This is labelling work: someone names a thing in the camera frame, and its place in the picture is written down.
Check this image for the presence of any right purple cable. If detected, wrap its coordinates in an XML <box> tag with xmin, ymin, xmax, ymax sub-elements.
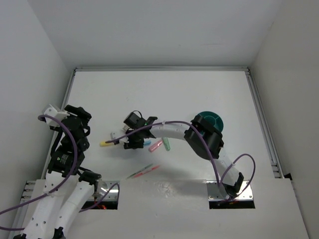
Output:
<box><xmin>105</xmin><ymin>120</ymin><xmax>257</xmax><ymax>204</ymax></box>

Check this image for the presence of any pink highlighter marker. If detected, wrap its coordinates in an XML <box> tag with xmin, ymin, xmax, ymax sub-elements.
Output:
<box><xmin>148</xmin><ymin>139</ymin><xmax>163</xmax><ymax>152</ymax></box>

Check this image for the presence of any green highlighter marker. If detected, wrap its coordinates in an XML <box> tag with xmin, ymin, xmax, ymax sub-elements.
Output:
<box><xmin>162</xmin><ymin>137</ymin><xmax>171</xmax><ymax>151</ymax></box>

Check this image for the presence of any teal round divided container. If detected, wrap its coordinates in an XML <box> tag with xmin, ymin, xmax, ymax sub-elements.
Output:
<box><xmin>198</xmin><ymin>111</ymin><xmax>224</xmax><ymax>132</ymax></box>

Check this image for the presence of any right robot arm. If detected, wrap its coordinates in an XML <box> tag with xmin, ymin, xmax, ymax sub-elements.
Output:
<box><xmin>124</xmin><ymin>112</ymin><xmax>244</xmax><ymax>198</ymax></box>

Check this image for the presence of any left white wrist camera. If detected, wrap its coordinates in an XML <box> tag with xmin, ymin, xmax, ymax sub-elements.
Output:
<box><xmin>42</xmin><ymin>104</ymin><xmax>70</xmax><ymax>127</ymax></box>

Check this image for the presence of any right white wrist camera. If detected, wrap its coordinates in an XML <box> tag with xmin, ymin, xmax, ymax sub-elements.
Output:
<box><xmin>110</xmin><ymin>128</ymin><xmax>128</xmax><ymax>143</ymax></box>

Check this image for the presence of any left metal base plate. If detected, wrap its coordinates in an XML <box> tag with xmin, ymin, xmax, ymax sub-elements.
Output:
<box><xmin>94</xmin><ymin>180</ymin><xmax>120</xmax><ymax>202</ymax></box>

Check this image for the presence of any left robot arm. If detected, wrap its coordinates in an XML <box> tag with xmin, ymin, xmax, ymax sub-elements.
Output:
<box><xmin>15</xmin><ymin>105</ymin><xmax>101</xmax><ymax>239</ymax></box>

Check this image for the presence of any yellow highlighter marker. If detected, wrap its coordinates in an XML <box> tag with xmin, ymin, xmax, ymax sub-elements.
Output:
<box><xmin>99</xmin><ymin>141</ymin><xmax>119</xmax><ymax>147</ymax></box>

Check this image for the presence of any green thin pen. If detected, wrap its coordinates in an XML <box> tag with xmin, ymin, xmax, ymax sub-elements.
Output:
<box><xmin>126</xmin><ymin>163</ymin><xmax>153</xmax><ymax>180</ymax></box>

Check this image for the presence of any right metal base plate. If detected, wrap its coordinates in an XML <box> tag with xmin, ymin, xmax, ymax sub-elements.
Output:
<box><xmin>206</xmin><ymin>181</ymin><xmax>254</xmax><ymax>201</ymax></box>

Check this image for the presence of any red thin pen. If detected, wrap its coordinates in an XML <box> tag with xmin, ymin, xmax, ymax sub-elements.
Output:
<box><xmin>133</xmin><ymin>165</ymin><xmax>160</xmax><ymax>178</ymax></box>

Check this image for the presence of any metal base plate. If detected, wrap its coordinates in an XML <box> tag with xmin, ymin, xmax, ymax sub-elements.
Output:
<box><xmin>206</xmin><ymin>181</ymin><xmax>254</xmax><ymax>201</ymax></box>
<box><xmin>94</xmin><ymin>180</ymin><xmax>120</xmax><ymax>202</ymax></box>

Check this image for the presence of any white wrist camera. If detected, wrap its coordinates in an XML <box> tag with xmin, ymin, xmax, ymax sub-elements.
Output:
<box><xmin>42</xmin><ymin>104</ymin><xmax>70</xmax><ymax>127</ymax></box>
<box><xmin>110</xmin><ymin>128</ymin><xmax>128</xmax><ymax>143</ymax></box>

